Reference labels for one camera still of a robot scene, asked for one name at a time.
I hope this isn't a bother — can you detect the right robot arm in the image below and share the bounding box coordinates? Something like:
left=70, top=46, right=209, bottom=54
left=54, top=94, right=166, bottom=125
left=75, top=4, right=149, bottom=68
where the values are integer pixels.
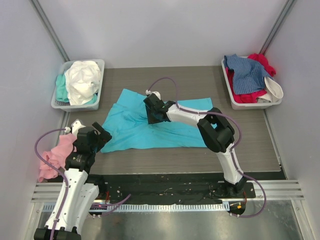
left=143, top=90, right=247, bottom=194

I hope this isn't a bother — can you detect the teal green t shirt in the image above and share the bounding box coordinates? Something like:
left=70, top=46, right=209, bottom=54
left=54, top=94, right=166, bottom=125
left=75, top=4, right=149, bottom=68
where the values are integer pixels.
left=55, top=74, right=98, bottom=106

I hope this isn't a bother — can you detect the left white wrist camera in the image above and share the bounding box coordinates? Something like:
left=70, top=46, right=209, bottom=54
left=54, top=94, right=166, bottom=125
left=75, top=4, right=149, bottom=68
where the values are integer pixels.
left=63, top=119, right=86, bottom=136

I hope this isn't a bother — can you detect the aluminium frame post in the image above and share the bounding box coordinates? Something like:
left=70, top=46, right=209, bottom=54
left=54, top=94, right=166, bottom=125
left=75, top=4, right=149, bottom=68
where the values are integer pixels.
left=259, top=0, right=297, bottom=55
left=29, top=0, right=70, bottom=62

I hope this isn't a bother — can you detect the pink t shirt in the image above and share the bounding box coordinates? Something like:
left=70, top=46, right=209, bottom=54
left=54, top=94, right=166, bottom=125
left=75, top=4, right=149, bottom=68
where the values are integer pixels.
left=38, top=133, right=77, bottom=182

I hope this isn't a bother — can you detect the right aluminium frame post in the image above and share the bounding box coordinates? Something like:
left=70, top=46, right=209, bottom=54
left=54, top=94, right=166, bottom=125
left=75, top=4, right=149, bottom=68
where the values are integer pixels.
left=259, top=0, right=297, bottom=55

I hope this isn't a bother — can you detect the cream white t shirt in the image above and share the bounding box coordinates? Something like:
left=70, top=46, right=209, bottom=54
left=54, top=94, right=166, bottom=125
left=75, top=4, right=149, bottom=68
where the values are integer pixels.
left=257, top=77, right=284, bottom=103

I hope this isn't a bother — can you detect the right grey plastic basket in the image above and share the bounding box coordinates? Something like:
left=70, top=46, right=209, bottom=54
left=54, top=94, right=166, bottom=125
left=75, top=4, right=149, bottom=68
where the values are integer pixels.
left=221, top=58, right=282, bottom=110

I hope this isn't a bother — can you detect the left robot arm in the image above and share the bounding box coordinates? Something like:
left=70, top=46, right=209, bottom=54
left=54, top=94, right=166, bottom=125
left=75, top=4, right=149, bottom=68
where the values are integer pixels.
left=33, top=119, right=112, bottom=240

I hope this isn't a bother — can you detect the left aluminium frame post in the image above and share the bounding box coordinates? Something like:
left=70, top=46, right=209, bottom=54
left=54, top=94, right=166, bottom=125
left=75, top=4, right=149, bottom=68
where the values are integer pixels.
left=29, top=0, right=70, bottom=62

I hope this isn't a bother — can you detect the red t shirt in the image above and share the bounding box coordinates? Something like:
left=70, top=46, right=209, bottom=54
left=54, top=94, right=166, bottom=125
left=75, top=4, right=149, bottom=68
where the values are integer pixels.
left=225, top=53, right=276, bottom=104

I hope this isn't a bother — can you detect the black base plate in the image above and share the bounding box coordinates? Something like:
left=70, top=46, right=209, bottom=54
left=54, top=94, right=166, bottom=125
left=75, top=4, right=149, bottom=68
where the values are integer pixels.
left=88, top=173, right=256, bottom=205

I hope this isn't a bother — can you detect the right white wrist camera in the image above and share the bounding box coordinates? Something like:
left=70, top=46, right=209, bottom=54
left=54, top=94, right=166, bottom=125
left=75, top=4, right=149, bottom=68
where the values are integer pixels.
left=145, top=89, right=162, bottom=100

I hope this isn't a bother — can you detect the blue patterned t shirt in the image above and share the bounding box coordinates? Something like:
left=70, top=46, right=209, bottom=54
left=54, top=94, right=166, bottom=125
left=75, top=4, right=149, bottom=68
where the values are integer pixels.
left=223, top=54, right=272, bottom=95

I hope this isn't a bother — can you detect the cyan t shirt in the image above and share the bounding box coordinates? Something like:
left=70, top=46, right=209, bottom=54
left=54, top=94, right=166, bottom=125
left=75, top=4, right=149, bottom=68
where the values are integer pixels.
left=100, top=88, right=205, bottom=154

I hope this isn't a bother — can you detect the slotted cable duct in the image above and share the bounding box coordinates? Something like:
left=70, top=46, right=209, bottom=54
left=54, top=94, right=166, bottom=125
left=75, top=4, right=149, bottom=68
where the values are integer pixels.
left=41, top=202, right=230, bottom=213

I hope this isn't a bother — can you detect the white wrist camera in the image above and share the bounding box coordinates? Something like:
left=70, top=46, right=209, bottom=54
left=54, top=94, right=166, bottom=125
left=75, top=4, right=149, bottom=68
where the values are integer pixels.
left=145, top=89, right=162, bottom=100
left=63, top=119, right=86, bottom=136

